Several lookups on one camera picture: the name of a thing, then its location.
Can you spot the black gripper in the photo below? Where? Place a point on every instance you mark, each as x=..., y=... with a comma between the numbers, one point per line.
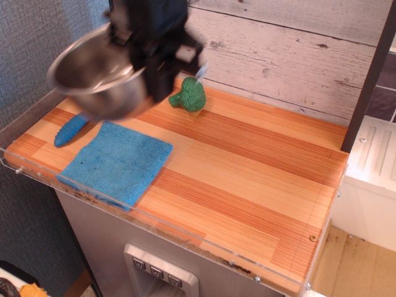
x=156, y=39

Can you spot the stainless steel bowl pan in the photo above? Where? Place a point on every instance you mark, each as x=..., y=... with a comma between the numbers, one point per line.
x=99, y=77

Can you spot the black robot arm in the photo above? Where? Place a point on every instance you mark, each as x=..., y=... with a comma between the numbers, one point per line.
x=147, y=5

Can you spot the blue cloth napkin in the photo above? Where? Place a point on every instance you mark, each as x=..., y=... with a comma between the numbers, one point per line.
x=117, y=166

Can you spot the green toy broccoli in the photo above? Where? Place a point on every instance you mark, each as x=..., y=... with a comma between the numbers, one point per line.
x=191, y=97

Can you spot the clear acrylic table guard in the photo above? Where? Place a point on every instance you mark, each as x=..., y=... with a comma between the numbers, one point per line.
x=247, y=185

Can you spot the grey cabinet with dispenser panel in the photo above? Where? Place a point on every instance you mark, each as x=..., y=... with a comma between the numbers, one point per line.
x=127, y=260

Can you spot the orange object at corner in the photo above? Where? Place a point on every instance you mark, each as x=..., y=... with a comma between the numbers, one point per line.
x=32, y=290

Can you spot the blue handled toy fork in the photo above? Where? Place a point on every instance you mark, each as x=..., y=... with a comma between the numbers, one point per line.
x=70, y=129

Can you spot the dark right shelf post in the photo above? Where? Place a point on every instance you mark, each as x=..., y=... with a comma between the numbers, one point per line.
x=378, y=61

